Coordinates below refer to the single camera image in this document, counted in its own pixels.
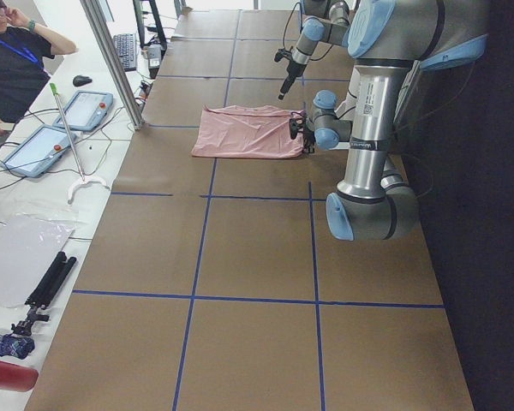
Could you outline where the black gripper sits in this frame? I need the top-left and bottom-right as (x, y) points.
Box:
(289, 110), (316, 154)
(274, 48), (308, 100)

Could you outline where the black folded tripod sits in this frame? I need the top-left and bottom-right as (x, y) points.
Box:
(11, 251), (77, 337)

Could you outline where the black computer mouse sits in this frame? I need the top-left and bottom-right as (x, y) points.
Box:
(72, 74), (93, 87)

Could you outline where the reacher stick white hook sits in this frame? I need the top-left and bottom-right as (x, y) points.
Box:
(49, 82), (112, 206)

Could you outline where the clear plastic bag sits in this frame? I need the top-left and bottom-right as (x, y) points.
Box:
(0, 200), (81, 309)

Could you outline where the person in black shirt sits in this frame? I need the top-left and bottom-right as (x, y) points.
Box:
(0, 1), (77, 136)

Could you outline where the near blue teach pendant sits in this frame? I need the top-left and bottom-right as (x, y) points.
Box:
(1, 125), (70, 178)

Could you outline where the blue teach pendant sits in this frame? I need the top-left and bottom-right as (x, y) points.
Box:
(59, 90), (114, 132)
(1, 125), (70, 178)

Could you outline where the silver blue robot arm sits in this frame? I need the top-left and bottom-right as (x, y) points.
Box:
(276, 1), (490, 241)
(274, 1), (360, 100)

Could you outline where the pink Snoopy t-shirt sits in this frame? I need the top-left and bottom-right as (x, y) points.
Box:
(191, 105), (303, 159)

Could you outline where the red bottle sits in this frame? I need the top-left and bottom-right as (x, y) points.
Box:
(0, 361), (39, 392)

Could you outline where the far blue teach pendant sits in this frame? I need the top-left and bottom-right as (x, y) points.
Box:
(59, 90), (114, 132)

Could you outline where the blue folded umbrella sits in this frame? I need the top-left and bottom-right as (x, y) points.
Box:
(0, 334), (35, 360)

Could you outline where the black keyboard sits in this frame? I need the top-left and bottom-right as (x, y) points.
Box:
(112, 33), (138, 72)

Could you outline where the aluminium frame post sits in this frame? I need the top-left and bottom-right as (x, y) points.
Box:
(81, 0), (144, 130)

